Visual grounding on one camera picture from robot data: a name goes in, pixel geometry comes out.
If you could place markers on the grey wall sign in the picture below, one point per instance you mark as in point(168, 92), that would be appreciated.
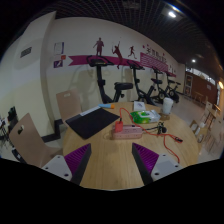
point(26, 52)

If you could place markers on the white wall poster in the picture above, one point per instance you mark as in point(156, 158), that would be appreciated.
point(59, 48)

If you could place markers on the light wooden chair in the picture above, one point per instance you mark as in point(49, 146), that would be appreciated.
point(28, 140)
point(68, 105)

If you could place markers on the green wet wipes pack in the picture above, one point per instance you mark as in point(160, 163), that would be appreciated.
point(145, 116)

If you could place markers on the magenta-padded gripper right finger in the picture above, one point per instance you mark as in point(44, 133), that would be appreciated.
point(165, 163)

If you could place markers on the blue and orange tube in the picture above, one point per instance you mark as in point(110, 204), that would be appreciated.
point(106, 106)

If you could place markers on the round ceiling light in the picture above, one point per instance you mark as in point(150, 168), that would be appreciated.
point(193, 61)
point(172, 14)

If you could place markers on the magenta wall banner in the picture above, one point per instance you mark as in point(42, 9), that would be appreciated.
point(80, 60)

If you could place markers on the black folio case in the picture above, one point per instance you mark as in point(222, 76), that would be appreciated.
point(91, 122)

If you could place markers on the small white box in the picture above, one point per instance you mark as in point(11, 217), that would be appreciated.
point(139, 106)

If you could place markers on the group of wooden chairs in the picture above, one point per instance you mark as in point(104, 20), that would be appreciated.
point(208, 128)

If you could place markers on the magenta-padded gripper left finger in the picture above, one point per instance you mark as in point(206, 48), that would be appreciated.
point(56, 165)

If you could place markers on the white paper cup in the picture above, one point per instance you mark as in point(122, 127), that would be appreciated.
point(167, 106)

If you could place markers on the purple wall poster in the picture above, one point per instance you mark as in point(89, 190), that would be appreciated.
point(57, 63)

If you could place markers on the row of black exercise bikes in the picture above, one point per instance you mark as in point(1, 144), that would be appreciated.
point(100, 80)

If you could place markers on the red charger block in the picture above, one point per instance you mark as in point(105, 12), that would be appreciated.
point(119, 127)

